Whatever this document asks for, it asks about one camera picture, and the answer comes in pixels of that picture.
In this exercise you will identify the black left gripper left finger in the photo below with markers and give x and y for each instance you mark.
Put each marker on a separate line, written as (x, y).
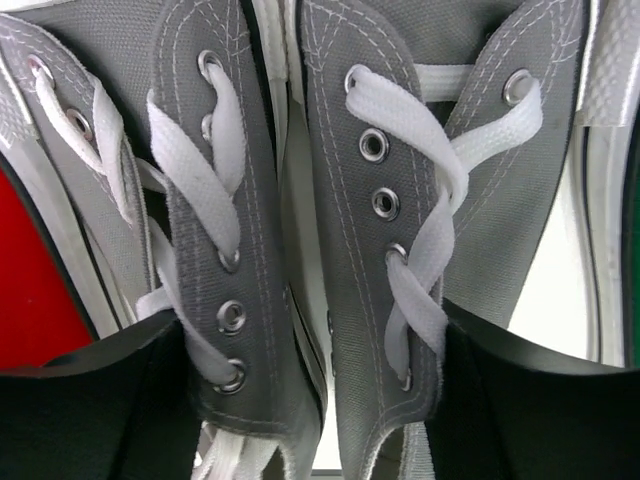
(116, 409)

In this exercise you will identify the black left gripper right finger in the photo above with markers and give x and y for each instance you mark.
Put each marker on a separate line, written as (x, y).
(512, 409)

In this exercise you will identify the red sneaker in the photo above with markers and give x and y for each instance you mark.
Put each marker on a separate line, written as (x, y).
(41, 316)

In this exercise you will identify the grey sneaker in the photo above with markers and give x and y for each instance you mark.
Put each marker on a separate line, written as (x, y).
(149, 136)
(438, 135)

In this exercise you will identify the green sneaker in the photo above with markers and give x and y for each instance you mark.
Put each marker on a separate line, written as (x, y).
(609, 103)

